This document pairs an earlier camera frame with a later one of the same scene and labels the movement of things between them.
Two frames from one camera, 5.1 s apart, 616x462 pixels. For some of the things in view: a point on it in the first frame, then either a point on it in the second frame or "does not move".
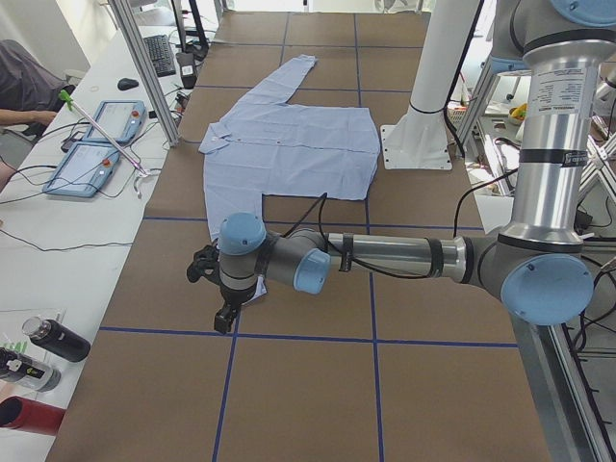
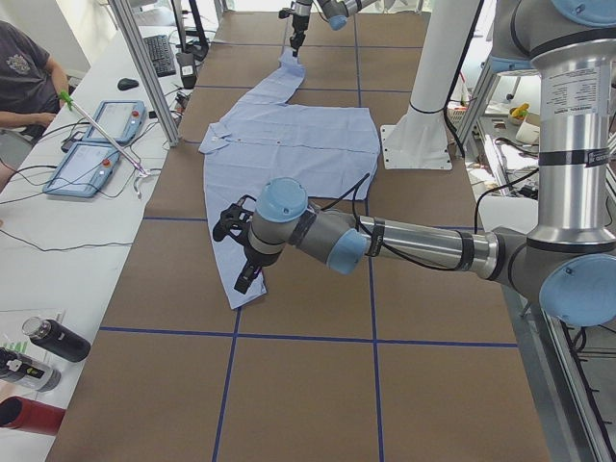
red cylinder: (27, 415) does not move
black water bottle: (56, 339) does not move
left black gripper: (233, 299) → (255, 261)
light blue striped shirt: (266, 145) does not move
